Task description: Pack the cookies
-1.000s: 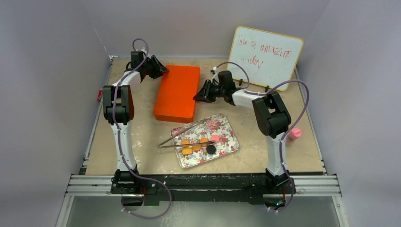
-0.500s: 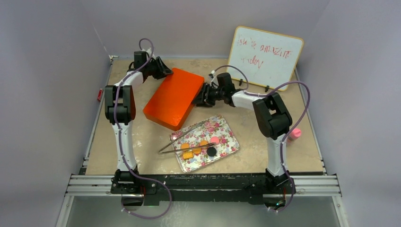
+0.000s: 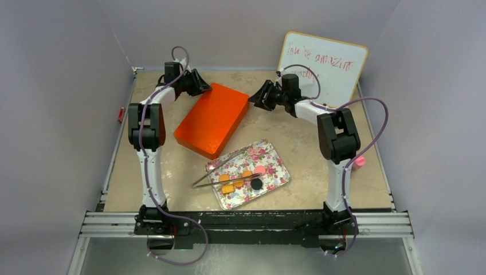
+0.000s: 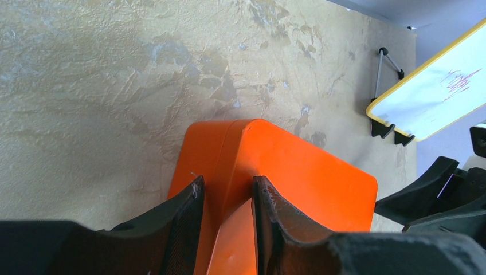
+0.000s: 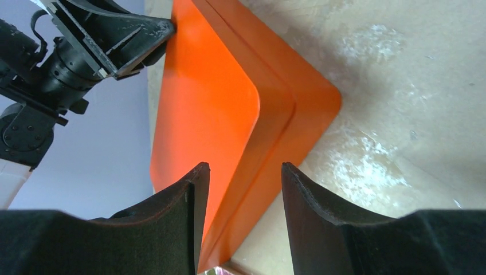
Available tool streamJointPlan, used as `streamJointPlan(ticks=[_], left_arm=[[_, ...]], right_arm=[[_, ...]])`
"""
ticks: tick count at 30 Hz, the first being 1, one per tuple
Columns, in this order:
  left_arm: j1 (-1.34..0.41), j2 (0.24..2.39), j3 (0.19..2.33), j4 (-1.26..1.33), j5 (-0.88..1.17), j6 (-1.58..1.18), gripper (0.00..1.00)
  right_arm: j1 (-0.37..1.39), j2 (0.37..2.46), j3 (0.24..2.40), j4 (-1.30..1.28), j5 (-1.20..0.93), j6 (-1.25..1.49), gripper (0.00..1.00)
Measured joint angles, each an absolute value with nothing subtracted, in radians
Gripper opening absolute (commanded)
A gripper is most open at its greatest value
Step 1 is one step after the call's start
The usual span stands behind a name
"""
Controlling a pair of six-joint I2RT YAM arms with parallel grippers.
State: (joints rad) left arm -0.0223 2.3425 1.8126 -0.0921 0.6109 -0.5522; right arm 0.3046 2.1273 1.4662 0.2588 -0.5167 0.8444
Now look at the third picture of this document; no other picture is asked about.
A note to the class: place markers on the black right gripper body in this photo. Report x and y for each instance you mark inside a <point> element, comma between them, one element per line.
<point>283,97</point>

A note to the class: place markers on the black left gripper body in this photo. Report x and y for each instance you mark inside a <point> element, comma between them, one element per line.
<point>187,82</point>

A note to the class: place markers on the orange box lid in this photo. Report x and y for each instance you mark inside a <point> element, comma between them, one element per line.
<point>212,121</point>

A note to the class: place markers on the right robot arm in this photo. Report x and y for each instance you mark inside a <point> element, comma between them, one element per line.
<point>337,135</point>

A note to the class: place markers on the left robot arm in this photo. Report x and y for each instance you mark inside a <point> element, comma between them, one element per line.
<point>147,135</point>

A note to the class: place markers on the floral serving tray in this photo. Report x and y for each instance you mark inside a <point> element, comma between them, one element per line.
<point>260,153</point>

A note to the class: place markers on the white dry-erase board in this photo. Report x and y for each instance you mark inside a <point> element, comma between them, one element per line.
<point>328,69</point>

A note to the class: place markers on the pink round cookie middle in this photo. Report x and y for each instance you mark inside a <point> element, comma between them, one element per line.
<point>260,170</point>

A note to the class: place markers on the orange cookie centre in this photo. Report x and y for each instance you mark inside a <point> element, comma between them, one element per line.
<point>247,173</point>

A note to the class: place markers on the black round cookie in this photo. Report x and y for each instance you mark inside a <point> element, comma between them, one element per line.
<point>256,184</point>

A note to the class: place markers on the orange cookie lower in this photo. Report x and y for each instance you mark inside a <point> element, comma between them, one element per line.
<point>239,183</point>

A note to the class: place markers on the round orange cookie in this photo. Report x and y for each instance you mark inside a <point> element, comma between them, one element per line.
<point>224,177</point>

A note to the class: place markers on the pink eraser cap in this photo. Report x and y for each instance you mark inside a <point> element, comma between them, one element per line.
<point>359,163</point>

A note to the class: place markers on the square orange biscuit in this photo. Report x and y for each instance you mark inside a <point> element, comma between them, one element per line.
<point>227,189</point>

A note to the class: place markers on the red wall clip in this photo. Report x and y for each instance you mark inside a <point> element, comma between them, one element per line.
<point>120,116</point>

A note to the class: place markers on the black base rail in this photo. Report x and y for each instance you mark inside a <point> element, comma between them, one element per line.
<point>310,228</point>

